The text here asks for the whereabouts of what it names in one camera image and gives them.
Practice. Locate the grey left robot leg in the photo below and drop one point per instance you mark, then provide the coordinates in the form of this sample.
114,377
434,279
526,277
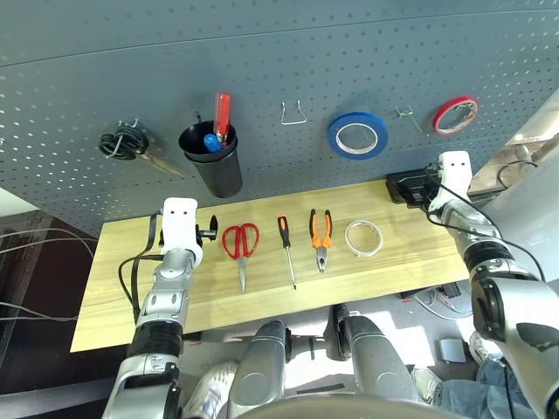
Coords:
257,362

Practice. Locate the black tool case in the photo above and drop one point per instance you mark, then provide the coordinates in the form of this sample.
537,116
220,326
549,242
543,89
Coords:
402,185

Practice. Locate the orange black screwdriver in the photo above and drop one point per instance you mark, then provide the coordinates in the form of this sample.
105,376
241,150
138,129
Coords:
284,231

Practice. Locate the grey pegboard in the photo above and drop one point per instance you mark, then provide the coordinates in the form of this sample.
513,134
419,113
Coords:
279,43

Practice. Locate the white tape roll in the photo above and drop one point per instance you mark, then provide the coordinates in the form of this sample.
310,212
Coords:
347,238

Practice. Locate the blue marker pen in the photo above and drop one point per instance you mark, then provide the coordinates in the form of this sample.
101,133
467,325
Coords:
211,142

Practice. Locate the small grey box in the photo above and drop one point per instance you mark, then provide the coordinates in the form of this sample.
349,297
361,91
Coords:
452,350

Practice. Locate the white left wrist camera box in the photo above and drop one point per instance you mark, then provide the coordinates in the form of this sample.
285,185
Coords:
179,227

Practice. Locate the metal tape hook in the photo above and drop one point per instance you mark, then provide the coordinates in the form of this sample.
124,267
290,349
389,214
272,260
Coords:
410,114

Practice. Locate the blue jeans leg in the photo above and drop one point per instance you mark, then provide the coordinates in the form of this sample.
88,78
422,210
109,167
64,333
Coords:
485,393

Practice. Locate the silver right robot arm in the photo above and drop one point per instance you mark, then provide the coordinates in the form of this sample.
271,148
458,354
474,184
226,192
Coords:
506,301

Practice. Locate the grey right robot leg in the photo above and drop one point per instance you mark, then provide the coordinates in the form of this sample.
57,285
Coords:
375,358

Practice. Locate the grey robot leg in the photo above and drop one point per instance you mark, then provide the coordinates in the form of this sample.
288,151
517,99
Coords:
375,358
257,362

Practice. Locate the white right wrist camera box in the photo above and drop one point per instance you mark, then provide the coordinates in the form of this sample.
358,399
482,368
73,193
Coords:
456,170

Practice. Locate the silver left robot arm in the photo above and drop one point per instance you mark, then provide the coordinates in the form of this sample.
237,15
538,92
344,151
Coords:
166,297

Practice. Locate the red tape roll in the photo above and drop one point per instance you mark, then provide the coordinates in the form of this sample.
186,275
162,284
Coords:
438,114

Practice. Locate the blue tape roll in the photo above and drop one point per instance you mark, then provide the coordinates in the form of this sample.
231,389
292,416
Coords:
334,139

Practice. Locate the black plastic cup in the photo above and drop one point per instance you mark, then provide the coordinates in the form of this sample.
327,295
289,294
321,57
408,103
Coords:
220,174

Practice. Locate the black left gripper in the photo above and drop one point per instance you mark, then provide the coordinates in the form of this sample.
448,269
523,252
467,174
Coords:
203,232

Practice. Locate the orange black pliers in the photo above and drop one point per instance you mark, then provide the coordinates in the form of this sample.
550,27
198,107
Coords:
321,253

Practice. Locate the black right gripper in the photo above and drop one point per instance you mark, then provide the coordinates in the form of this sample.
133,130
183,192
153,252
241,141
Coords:
434,183

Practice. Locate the white sneaker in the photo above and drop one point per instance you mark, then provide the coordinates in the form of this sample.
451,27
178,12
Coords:
209,388
425,386
482,347

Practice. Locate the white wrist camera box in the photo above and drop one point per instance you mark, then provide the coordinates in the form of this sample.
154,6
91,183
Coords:
456,170
179,227

